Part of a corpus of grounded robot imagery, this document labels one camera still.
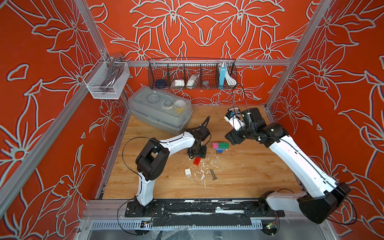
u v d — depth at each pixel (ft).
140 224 2.31
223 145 2.86
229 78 2.95
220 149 2.88
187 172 2.73
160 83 3.20
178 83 2.86
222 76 2.79
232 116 2.07
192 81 2.95
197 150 2.53
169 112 3.01
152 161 1.62
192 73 3.20
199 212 2.39
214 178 2.70
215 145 2.83
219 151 3.14
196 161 2.92
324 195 1.24
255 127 1.74
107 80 2.72
